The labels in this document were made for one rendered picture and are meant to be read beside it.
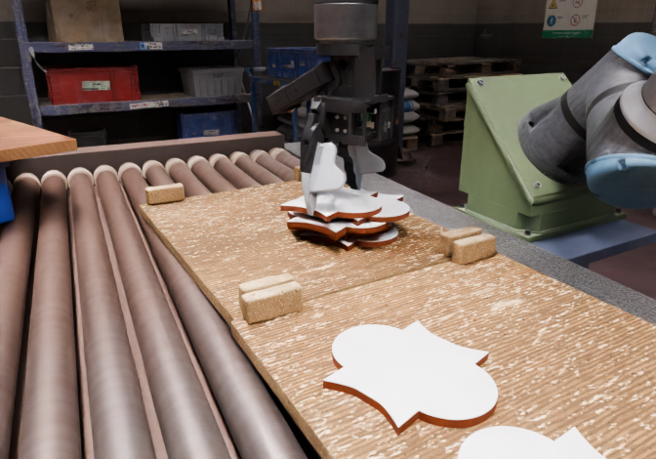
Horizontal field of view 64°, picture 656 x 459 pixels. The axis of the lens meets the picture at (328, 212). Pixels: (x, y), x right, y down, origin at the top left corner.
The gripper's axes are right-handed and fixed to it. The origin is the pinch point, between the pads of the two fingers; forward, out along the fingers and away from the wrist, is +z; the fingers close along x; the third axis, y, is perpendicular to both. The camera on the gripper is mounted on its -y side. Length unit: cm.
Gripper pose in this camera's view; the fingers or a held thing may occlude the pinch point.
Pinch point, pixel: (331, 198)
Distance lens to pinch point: 71.1
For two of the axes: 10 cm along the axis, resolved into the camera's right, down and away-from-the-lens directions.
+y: 8.2, 1.9, -5.4
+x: 5.7, -2.7, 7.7
